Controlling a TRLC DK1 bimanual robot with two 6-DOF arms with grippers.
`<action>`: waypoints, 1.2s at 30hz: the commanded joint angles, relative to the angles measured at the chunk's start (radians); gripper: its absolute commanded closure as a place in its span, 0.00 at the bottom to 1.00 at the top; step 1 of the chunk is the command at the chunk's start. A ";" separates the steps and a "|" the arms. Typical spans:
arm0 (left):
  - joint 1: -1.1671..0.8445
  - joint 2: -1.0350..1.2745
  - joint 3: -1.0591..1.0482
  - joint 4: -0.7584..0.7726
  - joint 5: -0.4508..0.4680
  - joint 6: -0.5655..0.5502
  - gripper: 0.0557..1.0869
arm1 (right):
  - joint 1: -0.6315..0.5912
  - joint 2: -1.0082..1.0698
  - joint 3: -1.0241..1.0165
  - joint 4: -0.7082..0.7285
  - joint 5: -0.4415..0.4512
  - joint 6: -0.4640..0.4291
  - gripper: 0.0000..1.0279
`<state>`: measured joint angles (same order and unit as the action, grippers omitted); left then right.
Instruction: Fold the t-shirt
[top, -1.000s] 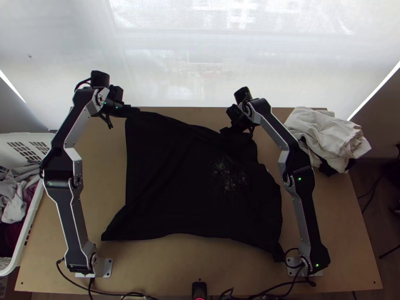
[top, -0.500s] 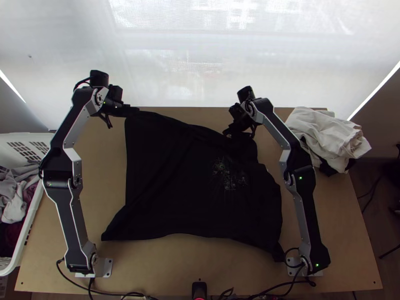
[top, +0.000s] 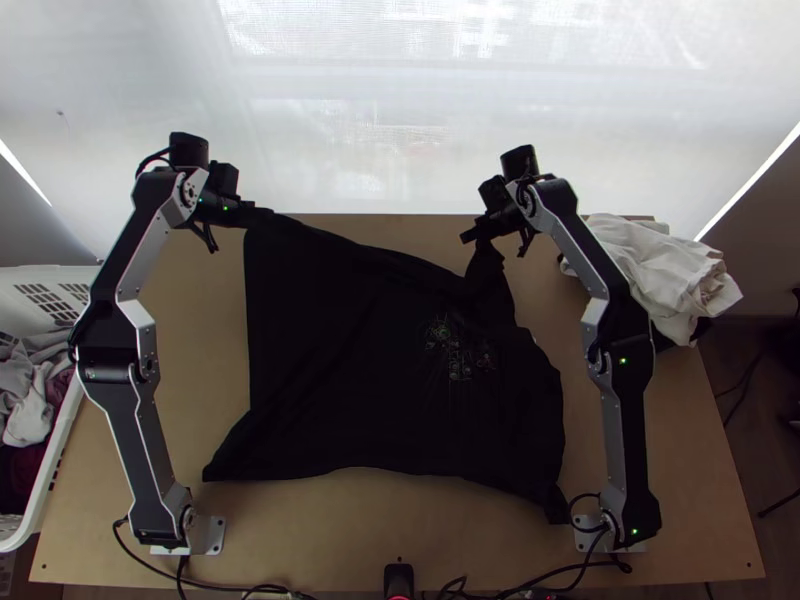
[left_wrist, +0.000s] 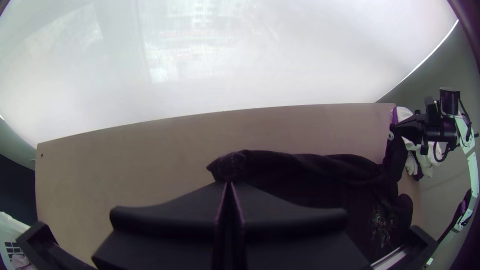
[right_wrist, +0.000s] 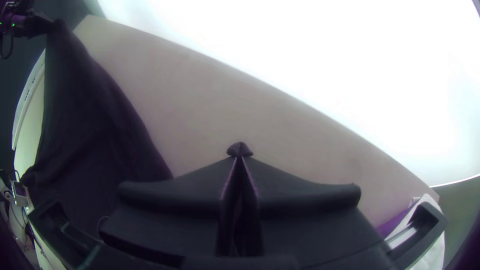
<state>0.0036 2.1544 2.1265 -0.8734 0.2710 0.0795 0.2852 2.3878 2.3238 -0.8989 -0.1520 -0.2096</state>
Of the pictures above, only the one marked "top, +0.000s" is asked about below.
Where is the dark t-shirt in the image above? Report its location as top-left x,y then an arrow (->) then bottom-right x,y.
201,209 -> 573,526

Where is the heap of clothes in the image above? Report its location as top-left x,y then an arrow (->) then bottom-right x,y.
0,337 -> 83,514
559,212 -> 745,350

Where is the white laundry basket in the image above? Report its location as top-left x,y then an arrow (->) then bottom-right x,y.
0,265 -> 104,554

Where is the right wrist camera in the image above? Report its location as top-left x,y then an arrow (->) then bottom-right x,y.
477,176 -> 511,213

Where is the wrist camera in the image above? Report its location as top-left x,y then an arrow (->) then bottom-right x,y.
209,161 -> 241,196
477,176 -> 511,213

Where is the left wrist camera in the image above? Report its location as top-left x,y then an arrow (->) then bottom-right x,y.
209,161 -> 241,196

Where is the black cable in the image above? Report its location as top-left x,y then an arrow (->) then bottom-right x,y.
568,492 -> 621,534
112,518 -> 189,600
437,549 -> 634,600
712,349 -> 773,401

